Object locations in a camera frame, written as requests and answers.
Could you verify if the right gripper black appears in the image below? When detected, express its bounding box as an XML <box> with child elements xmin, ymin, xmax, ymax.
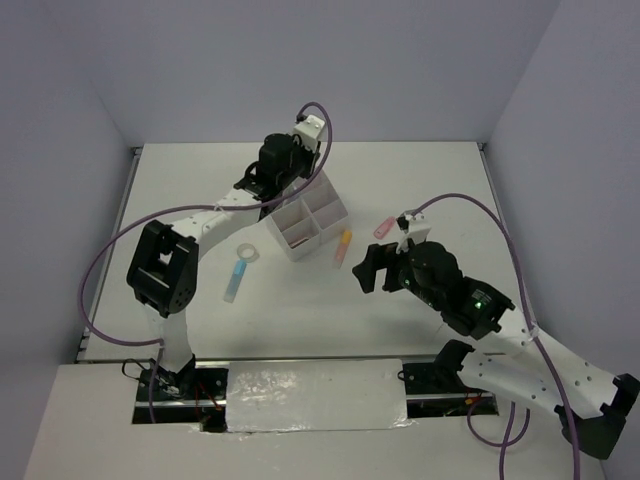
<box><xmin>352</xmin><ymin>241</ymin><xmax>443</xmax><ymax>309</ymax></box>

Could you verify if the pink eraser case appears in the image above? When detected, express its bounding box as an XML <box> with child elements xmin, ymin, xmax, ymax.
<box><xmin>373</xmin><ymin>216</ymin><xmax>396</xmax><ymax>240</ymax></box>

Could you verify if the pink orange highlighter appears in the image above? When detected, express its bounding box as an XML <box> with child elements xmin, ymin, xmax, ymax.
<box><xmin>333</xmin><ymin>230</ymin><xmax>353</xmax><ymax>269</ymax></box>

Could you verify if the clear tape dispenser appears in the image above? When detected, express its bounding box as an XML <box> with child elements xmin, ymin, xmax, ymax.
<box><xmin>236</xmin><ymin>243</ymin><xmax>260</xmax><ymax>264</ymax></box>

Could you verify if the light blue pen case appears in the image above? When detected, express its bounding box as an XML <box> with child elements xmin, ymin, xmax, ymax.
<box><xmin>223</xmin><ymin>259</ymin><xmax>247</xmax><ymax>303</ymax></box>

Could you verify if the pink mini stapler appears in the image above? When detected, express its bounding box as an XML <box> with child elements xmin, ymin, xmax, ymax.
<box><xmin>289</xmin><ymin>236</ymin><xmax>310</xmax><ymax>249</ymax></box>

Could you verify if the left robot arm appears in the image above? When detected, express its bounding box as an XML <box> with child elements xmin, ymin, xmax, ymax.
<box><xmin>126</xmin><ymin>130</ymin><xmax>321</xmax><ymax>399</ymax></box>

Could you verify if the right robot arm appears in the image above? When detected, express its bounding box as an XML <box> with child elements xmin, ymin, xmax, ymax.
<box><xmin>352</xmin><ymin>241</ymin><xmax>639</xmax><ymax>460</ymax></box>

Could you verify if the right white divided container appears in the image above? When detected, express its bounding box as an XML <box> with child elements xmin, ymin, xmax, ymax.
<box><xmin>300</xmin><ymin>173</ymin><xmax>351</xmax><ymax>244</ymax></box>

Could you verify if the white divided container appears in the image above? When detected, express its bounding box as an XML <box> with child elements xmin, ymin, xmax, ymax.
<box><xmin>266</xmin><ymin>199</ymin><xmax>320</xmax><ymax>262</ymax></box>
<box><xmin>300</xmin><ymin>173</ymin><xmax>351</xmax><ymax>244</ymax></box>

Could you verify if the left white divided container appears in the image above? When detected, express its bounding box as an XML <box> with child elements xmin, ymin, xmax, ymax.
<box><xmin>266</xmin><ymin>199</ymin><xmax>320</xmax><ymax>262</ymax></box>

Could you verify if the silver foil sheet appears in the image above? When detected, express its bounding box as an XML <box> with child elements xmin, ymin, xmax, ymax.
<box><xmin>226</xmin><ymin>359</ymin><xmax>410</xmax><ymax>433</ymax></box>

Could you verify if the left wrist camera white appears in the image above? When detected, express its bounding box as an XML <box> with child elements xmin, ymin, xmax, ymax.
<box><xmin>292</xmin><ymin>114</ymin><xmax>326</xmax><ymax>152</ymax></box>

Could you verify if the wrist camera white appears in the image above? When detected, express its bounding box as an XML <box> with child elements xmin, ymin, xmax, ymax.
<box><xmin>292</xmin><ymin>114</ymin><xmax>326</xmax><ymax>152</ymax></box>
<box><xmin>396</xmin><ymin>211</ymin><xmax>431</xmax><ymax>254</ymax></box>

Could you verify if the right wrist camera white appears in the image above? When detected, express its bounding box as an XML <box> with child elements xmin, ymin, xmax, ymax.
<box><xmin>396</xmin><ymin>211</ymin><xmax>431</xmax><ymax>254</ymax></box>

